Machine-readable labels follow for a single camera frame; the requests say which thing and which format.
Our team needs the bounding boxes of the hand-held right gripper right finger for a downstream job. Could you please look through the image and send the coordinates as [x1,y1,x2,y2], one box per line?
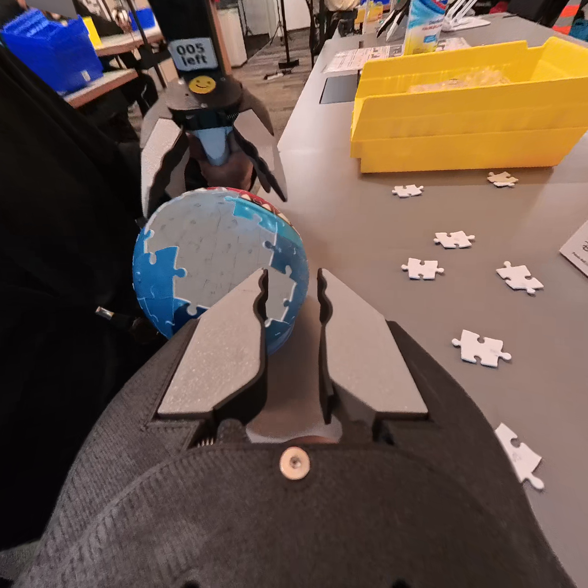
[317,268,429,424]

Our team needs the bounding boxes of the clear plastic bag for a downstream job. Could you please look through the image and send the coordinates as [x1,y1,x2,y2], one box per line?
[408,68,511,93]

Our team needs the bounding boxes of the white and blue wipes container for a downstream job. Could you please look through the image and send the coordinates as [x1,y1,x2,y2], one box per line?
[403,0,449,56]

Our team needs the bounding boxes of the person's left hand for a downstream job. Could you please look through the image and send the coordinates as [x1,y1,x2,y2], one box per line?
[186,133,258,193]

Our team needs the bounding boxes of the person's black sweater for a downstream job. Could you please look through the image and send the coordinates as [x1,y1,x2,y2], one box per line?
[0,46,154,547]

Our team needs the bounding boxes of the black drawstring with metal tip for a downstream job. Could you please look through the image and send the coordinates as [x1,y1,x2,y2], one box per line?
[95,306,141,332]

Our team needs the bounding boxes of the white puzzle pieces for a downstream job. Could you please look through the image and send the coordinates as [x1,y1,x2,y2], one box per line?
[392,171,545,491]

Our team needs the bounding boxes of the wooden side table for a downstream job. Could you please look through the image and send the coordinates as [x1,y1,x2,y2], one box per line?
[64,32,167,109]

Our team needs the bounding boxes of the large blue plastic bin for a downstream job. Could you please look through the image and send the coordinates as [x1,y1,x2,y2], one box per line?
[0,9,104,96]

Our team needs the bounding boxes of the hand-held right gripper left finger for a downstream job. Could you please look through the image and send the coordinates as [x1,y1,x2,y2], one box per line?
[157,269,269,425]

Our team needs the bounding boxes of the printed paper sheet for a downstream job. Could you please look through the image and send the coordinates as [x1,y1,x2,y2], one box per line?
[322,45,392,74]

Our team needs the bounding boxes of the dark flat panel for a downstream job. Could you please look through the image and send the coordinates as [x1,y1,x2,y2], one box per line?
[319,73,360,105]

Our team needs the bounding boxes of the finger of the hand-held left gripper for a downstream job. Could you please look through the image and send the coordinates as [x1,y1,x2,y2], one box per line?
[231,85,289,204]
[139,99,190,217]

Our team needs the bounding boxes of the blue puzzle ball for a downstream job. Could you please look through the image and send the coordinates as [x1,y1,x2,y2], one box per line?
[132,186,309,356]

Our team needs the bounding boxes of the white booklet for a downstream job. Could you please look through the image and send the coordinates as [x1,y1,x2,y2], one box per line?
[559,220,588,277]

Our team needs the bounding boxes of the black tripod stand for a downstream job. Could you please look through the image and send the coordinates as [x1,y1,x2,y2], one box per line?
[269,0,300,70]

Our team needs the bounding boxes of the yellow plastic bin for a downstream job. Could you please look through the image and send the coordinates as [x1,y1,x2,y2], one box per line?
[350,36,588,174]

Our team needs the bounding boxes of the small blue plastic bin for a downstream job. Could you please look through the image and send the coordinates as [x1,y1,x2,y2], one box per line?
[129,7,158,31]

